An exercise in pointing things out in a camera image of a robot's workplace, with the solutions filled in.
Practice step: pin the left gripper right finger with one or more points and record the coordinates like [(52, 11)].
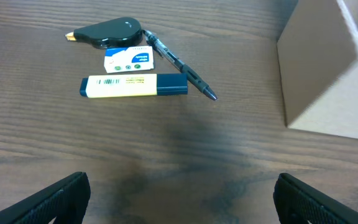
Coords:
[(298, 203)]

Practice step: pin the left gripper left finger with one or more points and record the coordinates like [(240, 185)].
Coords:
[(63, 202)]

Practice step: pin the yellow highlighter dark cap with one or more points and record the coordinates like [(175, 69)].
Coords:
[(153, 84)]

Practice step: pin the cardboard box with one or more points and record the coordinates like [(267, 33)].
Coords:
[(318, 58)]

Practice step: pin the white blue eraser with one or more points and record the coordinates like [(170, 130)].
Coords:
[(129, 59)]

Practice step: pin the black ballpoint pen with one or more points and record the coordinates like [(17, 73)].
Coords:
[(192, 76)]

